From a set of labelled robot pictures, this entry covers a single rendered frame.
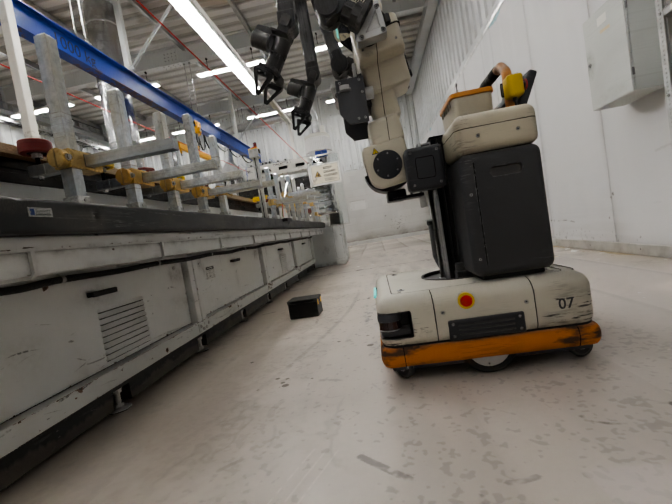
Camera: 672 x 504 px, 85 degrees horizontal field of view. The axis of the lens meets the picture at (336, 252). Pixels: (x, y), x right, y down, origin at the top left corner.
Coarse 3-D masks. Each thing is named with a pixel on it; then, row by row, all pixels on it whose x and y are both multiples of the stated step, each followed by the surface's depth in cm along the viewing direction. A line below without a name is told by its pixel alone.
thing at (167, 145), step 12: (144, 144) 99; (156, 144) 98; (168, 144) 98; (84, 156) 101; (96, 156) 100; (108, 156) 100; (120, 156) 100; (132, 156) 99; (144, 156) 101; (36, 168) 102; (48, 168) 102
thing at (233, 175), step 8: (208, 176) 149; (216, 176) 149; (224, 176) 148; (232, 176) 148; (240, 176) 148; (184, 184) 150; (192, 184) 150; (200, 184) 150; (208, 184) 152; (144, 192) 152; (152, 192) 152; (160, 192) 152
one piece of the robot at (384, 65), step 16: (352, 32) 128; (400, 32) 126; (352, 48) 139; (368, 48) 127; (384, 48) 126; (400, 48) 128; (368, 64) 132; (384, 64) 132; (400, 64) 132; (368, 80) 133; (384, 80) 133; (400, 80) 132; (384, 96) 134; (384, 112) 135; (400, 112) 135; (368, 128) 133; (384, 128) 131; (400, 128) 131; (384, 144) 131; (400, 144) 131; (368, 160) 132; (384, 160) 131; (400, 160) 131; (384, 176) 132; (400, 176) 131
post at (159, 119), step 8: (160, 112) 145; (160, 120) 145; (160, 128) 145; (160, 136) 145; (168, 136) 148; (168, 160) 146; (168, 192) 147; (176, 192) 148; (168, 200) 147; (176, 200) 147
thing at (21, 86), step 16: (0, 0) 192; (192, 0) 275; (0, 16) 193; (208, 16) 303; (16, 32) 196; (16, 48) 195; (16, 64) 194; (16, 80) 194; (16, 96) 195; (32, 112) 198; (32, 128) 197; (288, 128) 602
